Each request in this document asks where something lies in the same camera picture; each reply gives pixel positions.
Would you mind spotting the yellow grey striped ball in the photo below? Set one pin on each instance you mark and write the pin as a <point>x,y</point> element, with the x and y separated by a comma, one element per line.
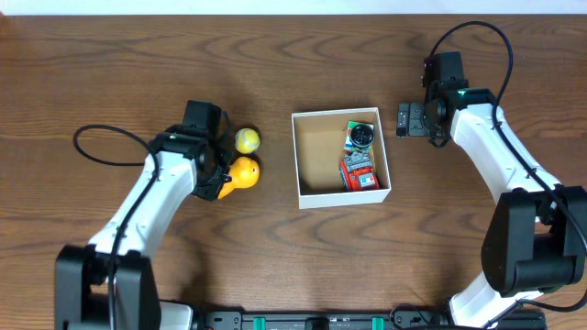
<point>247,140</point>

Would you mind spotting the red toy truck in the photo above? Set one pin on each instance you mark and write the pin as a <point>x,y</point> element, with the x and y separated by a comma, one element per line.
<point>358,173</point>

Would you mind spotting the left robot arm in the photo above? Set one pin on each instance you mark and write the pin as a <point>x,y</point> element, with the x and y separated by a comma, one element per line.
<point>109,283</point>

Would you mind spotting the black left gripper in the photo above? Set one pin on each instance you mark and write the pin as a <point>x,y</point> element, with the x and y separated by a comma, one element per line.
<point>220,171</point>

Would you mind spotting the black round lid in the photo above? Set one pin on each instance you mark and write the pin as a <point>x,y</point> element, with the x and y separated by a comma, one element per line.
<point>361,136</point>

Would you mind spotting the colourful puzzle cube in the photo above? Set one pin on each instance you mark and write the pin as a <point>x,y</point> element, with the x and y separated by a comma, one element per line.
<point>347,146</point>

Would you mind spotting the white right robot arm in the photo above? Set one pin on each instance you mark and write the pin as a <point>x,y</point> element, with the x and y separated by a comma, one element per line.
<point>536,241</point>

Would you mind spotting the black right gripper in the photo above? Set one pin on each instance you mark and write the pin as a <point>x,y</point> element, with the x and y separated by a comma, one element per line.
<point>411,121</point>

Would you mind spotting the white cardboard box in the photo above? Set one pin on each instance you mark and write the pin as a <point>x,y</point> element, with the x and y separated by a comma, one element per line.
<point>318,140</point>

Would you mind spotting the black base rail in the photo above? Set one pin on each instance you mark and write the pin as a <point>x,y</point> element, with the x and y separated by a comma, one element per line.
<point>404,316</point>

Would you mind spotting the orange rubber animal toy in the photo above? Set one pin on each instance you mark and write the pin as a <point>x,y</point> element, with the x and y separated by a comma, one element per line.
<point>244,173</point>

